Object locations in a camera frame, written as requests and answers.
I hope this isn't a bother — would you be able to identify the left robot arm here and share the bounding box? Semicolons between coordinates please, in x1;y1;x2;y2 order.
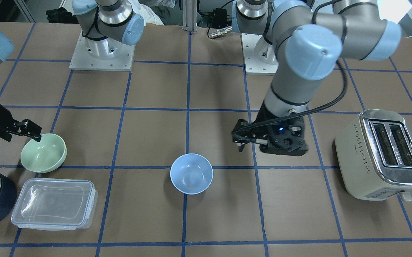
231;0;402;156

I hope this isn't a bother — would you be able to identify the green bowl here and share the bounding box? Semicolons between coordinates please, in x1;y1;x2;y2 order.
20;133;67;173

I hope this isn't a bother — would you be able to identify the person in white shirt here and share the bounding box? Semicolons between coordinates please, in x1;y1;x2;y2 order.
129;0;184;26

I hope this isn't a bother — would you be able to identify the blue bowl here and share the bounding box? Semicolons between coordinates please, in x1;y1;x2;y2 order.
170;153;214;195

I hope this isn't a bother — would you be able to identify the black power adapter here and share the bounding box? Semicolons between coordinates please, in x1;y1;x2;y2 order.
211;8;228;26

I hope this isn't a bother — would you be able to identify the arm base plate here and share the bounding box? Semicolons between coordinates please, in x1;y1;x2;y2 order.
69;33;135;72
241;34;278;75

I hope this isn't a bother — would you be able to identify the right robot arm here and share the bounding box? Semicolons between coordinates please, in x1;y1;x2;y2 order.
0;22;133;149

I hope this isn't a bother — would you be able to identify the cream toaster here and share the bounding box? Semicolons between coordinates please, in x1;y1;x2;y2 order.
335;109;412;202

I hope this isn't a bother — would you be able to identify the aluminium frame post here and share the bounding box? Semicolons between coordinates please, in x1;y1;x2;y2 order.
180;0;197;35

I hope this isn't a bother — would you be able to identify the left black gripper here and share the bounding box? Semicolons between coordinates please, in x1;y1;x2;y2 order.
232;117;308;156

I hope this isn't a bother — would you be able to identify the clear plastic food container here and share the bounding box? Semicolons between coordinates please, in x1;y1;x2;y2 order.
11;178;98;231

